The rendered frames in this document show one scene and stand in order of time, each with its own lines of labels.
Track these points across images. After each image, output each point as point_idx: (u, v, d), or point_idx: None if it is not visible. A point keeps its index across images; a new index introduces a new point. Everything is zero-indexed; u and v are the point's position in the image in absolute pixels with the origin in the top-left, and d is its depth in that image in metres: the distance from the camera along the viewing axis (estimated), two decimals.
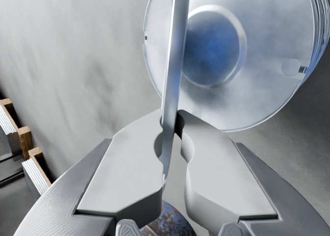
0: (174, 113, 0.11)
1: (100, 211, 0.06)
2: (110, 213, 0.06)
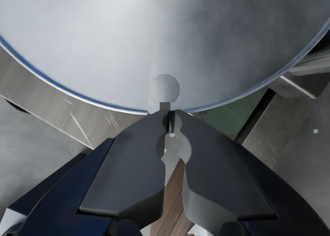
0: (246, 93, 0.15)
1: (102, 210, 0.06)
2: (112, 212, 0.06)
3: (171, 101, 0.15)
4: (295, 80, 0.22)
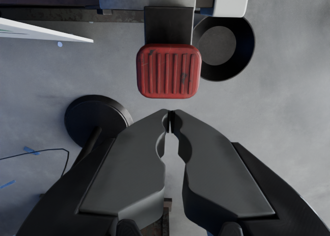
0: None
1: (102, 210, 0.06)
2: (112, 212, 0.06)
3: None
4: None
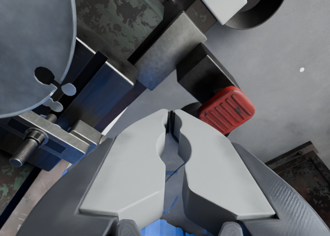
0: None
1: (102, 210, 0.06)
2: (112, 212, 0.06)
3: None
4: None
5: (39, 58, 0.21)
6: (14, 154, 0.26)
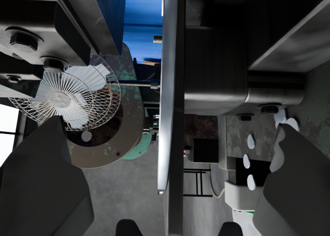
0: None
1: None
2: None
3: None
4: None
5: None
6: (156, 39, 0.42)
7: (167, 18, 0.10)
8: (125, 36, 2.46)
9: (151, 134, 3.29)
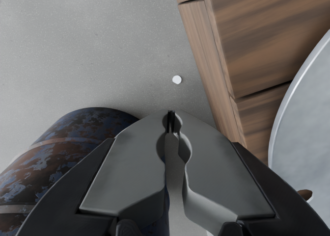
0: None
1: (102, 210, 0.06)
2: (112, 212, 0.06)
3: None
4: None
5: None
6: None
7: (269, 152, 0.16)
8: None
9: None
